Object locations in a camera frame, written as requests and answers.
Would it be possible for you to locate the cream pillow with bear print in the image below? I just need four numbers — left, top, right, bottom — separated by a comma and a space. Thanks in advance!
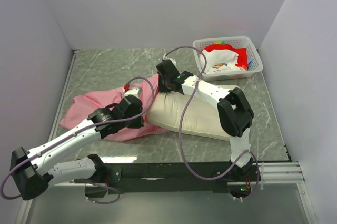
146, 92, 230, 141

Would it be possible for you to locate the pink pillowcase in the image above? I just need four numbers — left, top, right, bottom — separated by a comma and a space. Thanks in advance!
59, 74, 172, 143

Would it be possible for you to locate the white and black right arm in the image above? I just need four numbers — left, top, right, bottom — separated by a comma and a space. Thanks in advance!
156, 60, 256, 181

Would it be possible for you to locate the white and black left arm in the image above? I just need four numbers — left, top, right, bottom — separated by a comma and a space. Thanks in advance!
10, 91, 144, 200

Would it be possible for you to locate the white plastic mesh basket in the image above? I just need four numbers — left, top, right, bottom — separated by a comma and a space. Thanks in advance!
192, 36, 263, 81

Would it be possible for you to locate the white and red printed cloth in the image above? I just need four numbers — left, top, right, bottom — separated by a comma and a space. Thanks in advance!
199, 41, 249, 74

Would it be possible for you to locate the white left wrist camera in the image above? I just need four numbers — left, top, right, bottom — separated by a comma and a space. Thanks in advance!
124, 84, 143, 99

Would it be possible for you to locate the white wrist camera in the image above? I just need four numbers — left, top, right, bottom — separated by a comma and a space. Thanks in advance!
124, 84, 143, 99
162, 54, 176, 66

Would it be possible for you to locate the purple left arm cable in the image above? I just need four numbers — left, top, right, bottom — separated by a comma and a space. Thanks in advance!
0, 76, 155, 205

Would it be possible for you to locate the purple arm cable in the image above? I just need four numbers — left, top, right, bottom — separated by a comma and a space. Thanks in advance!
164, 46, 261, 201
0, 76, 155, 205

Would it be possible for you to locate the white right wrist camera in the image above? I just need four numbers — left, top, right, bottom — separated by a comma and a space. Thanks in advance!
162, 54, 176, 66

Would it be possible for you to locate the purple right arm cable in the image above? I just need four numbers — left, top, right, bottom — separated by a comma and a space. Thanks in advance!
164, 46, 261, 201

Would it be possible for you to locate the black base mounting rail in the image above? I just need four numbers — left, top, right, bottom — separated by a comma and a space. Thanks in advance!
90, 162, 261, 194

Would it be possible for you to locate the aluminium extrusion rail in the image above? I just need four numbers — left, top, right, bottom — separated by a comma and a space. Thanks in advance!
259, 162, 305, 184

